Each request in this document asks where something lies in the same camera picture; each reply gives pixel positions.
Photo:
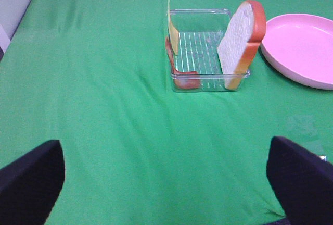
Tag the yellow cheese slice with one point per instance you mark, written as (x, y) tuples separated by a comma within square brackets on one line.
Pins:
[(173, 32)]

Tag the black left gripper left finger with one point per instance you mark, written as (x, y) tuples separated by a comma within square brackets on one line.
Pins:
[(31, 184)]

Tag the pink plate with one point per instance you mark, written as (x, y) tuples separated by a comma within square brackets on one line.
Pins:
[(299, 46)]

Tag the upright bread slice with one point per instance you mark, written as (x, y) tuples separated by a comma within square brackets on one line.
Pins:
[(243, 36)]

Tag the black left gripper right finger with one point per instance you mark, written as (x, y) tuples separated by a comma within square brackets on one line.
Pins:
[(301, 181)]

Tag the bacon strip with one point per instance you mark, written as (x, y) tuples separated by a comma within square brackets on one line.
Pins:
[(184, 80)]

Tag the clear left plastic container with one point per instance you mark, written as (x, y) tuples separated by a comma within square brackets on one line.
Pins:
[(200, 33)]

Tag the green tablecloth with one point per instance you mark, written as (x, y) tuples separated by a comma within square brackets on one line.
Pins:
[(95, 75)]

